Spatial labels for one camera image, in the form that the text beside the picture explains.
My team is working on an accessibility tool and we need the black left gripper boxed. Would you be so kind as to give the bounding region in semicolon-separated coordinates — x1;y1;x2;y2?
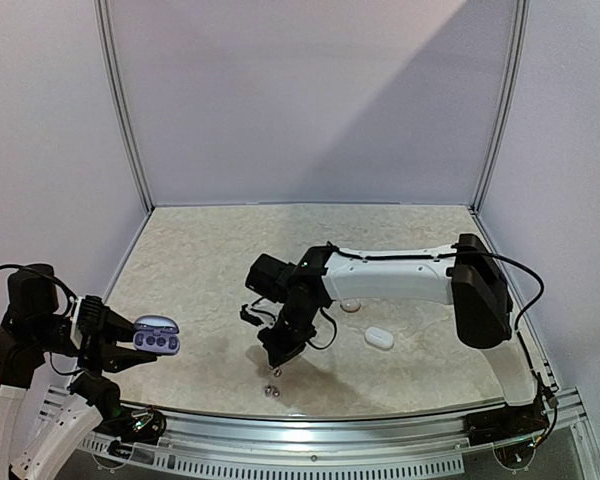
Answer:
31;297;158;378

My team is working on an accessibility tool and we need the lavender oval charging case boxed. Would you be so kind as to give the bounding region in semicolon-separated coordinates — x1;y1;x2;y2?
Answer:
132;315;181;356

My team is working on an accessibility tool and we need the round white pink case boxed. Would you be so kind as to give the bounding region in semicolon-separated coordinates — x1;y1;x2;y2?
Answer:
340;299;361;314

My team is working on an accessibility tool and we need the white oval charging case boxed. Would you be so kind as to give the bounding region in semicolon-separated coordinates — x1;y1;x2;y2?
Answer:
364;327;394;350

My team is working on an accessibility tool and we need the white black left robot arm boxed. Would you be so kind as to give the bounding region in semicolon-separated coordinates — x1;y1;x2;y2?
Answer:
0;264;167;479

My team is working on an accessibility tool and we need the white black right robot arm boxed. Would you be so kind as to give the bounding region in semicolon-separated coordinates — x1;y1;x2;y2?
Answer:
240;233;540;436

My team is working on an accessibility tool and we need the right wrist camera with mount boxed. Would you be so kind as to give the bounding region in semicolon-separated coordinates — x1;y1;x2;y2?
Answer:
240;298;279;328

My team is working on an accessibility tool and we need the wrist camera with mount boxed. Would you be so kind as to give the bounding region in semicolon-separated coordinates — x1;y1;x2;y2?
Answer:
240;298;279;328
70;295;104;348

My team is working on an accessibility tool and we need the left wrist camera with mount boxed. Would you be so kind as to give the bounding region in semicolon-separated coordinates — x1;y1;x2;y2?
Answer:
70;295;104;348

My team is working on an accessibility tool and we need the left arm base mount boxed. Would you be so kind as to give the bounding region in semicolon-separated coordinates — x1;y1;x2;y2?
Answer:
95;407;167;445

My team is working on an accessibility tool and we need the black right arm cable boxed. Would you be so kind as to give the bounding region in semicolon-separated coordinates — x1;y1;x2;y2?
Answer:
309;244;546;391

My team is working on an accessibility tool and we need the aluminium front rail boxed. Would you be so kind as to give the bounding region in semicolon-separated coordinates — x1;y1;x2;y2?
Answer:
39;387;586;459

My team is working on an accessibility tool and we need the white slotted cable duct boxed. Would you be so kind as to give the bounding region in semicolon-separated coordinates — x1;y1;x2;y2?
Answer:
77;433;465;479

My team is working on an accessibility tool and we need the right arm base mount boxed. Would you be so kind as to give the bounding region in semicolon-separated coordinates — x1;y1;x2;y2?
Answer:
463;394;557;449

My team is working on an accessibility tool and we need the aluminium left frame post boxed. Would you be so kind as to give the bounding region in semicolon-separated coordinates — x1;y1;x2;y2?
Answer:
94;0;155;214

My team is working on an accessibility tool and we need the aluminium corner frame post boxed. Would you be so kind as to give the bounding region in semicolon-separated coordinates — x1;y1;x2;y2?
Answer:
469;0;530;216

